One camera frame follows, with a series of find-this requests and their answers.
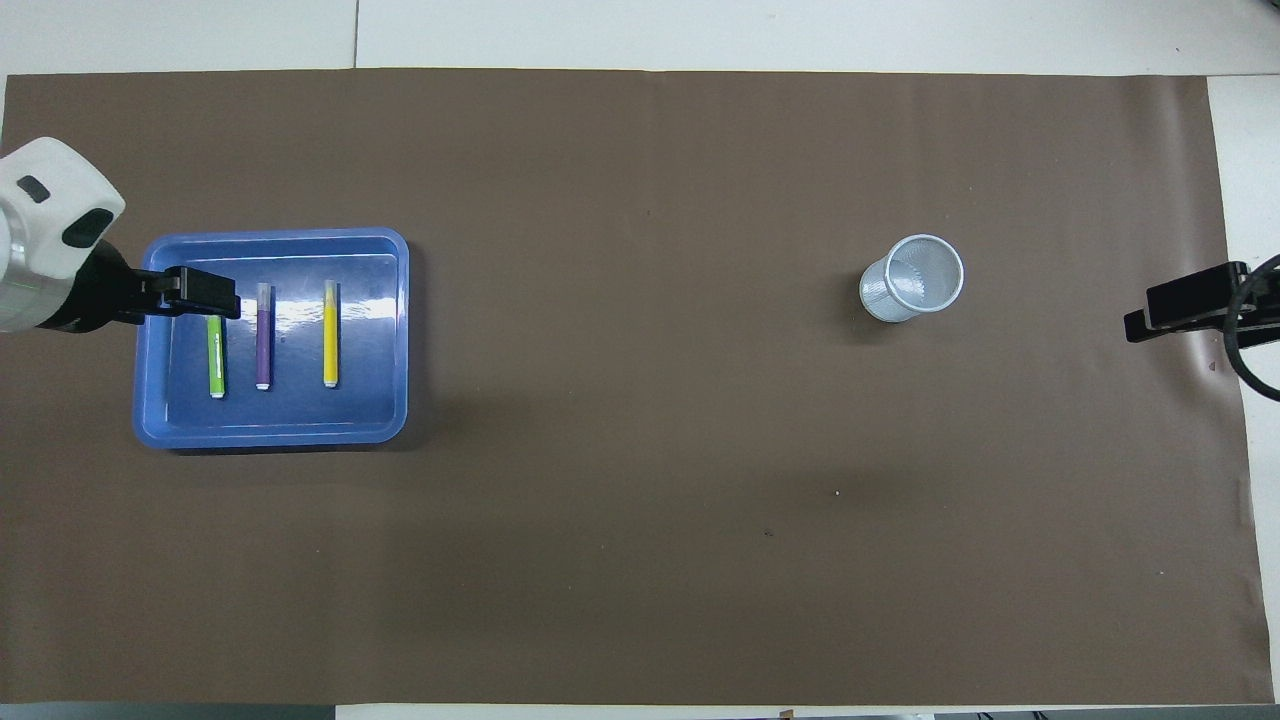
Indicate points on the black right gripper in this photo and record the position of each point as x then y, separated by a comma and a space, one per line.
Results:
1265, 320

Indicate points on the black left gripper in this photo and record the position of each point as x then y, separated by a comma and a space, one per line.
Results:
110, 295

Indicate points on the green pen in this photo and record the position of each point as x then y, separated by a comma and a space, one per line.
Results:
216, 360

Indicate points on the purple pen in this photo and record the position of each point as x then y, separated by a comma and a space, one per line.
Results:
264, 345

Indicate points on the yellow pen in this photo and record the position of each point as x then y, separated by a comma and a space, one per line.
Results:
331, 340

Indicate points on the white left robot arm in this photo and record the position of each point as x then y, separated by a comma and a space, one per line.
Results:
40, 230

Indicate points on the blue plastic tray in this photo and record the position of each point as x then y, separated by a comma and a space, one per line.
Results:
370, 400

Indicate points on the translucent plastic cup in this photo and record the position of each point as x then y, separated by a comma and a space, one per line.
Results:
885, 295

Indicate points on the brown table mat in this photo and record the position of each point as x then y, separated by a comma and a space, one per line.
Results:
640, 500

